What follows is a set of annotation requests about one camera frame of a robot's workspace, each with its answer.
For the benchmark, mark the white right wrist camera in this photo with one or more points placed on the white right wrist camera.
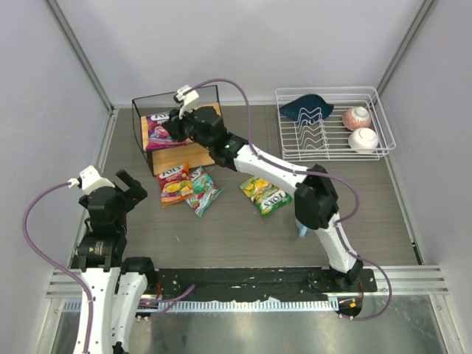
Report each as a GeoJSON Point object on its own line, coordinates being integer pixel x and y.
{"type": "Point", "coordinates": [187, 99]}

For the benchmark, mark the purple Fox's berries candy bag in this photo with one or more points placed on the purple Fox's berries candy bag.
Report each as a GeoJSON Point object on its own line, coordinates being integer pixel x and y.
{"type": "Point", "coordinates": [157, 137]}

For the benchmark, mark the green Fox's spring tea bag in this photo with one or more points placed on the green Fox's spring tea bag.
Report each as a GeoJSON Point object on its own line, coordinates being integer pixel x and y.
{"type": "Point", "coordinates": [264, 195]}

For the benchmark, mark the pink patterned bowl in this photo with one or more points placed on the pink patterned bowl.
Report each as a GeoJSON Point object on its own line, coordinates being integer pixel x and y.
{"type": "Point", "coordinates": [356, 117]}

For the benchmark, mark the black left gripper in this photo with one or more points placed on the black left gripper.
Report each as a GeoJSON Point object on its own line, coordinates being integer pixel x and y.
{"type": "Point", "coordinates": [120, 192]}

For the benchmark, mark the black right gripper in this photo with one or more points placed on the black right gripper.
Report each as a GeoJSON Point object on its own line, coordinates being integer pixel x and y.
{"type": "Point", "coordinates": [177, 125]}

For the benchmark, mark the white wire dish rack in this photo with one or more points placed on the white wire dish rack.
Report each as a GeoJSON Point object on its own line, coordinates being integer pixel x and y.
{"type": "Point", "coordinates": [327, 139]}

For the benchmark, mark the teal Fox's blossom candy bag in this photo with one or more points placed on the teal Fox's blossom candy bag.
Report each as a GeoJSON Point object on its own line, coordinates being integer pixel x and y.
{"type": "Point", "coordinates": [205, 191]}

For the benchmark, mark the white bowl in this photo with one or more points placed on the white bowl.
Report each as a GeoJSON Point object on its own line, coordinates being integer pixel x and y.
{"type": "Point", "coordinates": [363, 140]}

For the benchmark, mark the dark blue plate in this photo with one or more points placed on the dark blue plate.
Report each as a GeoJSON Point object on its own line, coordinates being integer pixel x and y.
{"type": "Point", "coordinates": [307, 109]}

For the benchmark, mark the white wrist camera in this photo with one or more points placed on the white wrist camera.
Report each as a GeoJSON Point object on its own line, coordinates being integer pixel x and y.
{"type": "Point", "coordinates": [187, 99]}
{"type": "Point", "coordinates": [90, 180]}

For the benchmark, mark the light blue mug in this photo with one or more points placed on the light blue mug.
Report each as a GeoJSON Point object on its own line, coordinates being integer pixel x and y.
{"type": "Point", "coordinates": [302, 228]}

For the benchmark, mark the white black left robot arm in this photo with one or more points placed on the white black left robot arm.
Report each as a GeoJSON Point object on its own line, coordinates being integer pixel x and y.
{"type": "Point", "coordinates": [112, 285]}

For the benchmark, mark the orange Fox's fruits candy bag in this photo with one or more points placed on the orange Fox's fruits candy bag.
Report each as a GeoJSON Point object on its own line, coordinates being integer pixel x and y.
{"type": "Point", "coordinates": [175, 185]}

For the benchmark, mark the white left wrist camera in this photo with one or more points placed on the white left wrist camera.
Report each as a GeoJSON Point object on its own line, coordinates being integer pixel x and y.
{"type": "Point", "coordinates": [90, 180]}

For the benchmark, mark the black wire wooden shelf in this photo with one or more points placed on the black wire wooden shelf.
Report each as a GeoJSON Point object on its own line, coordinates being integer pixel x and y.
{"type": "Point", "coordinates": [160, 160]}

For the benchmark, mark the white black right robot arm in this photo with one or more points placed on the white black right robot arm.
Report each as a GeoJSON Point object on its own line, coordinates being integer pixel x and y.
{"type": "Point", "coordinates": [315, 198]}

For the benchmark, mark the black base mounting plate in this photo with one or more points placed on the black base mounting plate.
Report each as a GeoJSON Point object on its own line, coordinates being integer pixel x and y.
{"type": "Point", "coordinates": [251, 284]}

